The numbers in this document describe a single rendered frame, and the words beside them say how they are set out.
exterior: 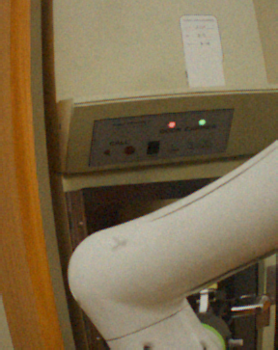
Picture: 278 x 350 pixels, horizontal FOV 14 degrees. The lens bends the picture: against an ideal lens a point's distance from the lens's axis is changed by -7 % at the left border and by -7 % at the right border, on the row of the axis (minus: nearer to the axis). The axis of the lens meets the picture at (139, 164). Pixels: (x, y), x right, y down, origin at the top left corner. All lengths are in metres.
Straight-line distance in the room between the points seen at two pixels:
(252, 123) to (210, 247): 0.56
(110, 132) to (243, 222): 0.54
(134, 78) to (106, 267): 0.54
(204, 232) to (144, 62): 0.61
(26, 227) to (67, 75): 0.23
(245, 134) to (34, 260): 0.35
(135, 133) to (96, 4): 0.21
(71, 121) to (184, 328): 0.45
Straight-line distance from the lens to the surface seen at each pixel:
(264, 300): 1.54
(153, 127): 1.54
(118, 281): 1.11
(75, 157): 1.55
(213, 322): 1.28
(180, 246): 1.06
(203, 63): 1.55
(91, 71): 1.60
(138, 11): 1.62
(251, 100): 1.55
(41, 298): 1.51
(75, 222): 1.58
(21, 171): 1.49
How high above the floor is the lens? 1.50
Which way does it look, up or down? 3 degrees down
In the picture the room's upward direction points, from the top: 5 degrees counter-clockwise
